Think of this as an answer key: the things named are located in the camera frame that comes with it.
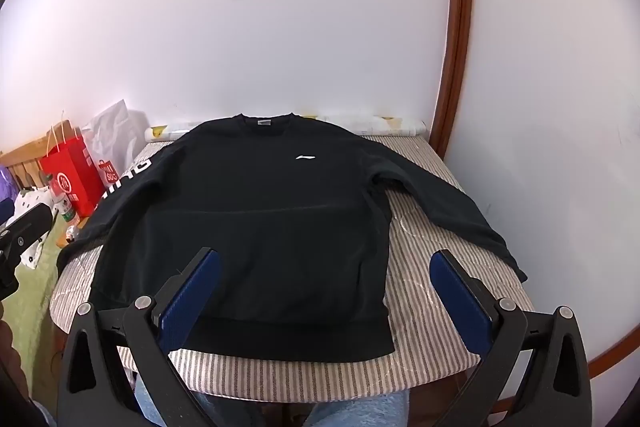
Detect brown wooden door frame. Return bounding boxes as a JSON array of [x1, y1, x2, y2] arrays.
[[431, 0, 475, 158]]

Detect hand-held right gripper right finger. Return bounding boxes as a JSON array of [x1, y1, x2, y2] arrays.
[[429, 249, 593, 427]]

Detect striped mattress pad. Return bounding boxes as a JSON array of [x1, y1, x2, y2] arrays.
[[49, 132, 536, 405]]

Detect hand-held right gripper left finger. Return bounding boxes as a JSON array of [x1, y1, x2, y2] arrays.
[[56, 247, 222, 427]]

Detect black sweatshirt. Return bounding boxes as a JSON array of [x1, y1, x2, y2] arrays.
[[56, 112, 528, 364]]

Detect purple cloth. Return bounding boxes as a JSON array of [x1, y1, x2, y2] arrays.
[[0, 166, 18, 202]]

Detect person's blue jeans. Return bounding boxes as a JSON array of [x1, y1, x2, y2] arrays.
[[132, 367, 407, 427]]

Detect red paper bag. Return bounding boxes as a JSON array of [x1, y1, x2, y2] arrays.
[[40, 109, 108, 218]]

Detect green blanket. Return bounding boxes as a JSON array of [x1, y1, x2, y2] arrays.
[[10, 217, 68, 400]]

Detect white polka dot cloth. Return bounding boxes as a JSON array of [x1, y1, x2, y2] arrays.
[[12, 187, 56, 269]]

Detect wooden headboard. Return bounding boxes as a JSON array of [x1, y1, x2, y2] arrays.
[[0, 134, 56, 198]]

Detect green label plastic bottle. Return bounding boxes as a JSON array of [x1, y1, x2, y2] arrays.
[[47, 174, 81, 228]]

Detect brown wooden trim strip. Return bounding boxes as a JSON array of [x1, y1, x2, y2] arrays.
[[587, 227, 640, 380]]

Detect white plastic bag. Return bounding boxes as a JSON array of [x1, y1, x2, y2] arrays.
[[81, 99, 151, 188]]

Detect rolled fruit print sheet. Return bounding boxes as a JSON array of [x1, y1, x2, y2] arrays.
[[144, 109, 427, 142]]

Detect person's left forearm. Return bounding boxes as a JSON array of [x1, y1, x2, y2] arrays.
[[0, 302, 32, 408]]

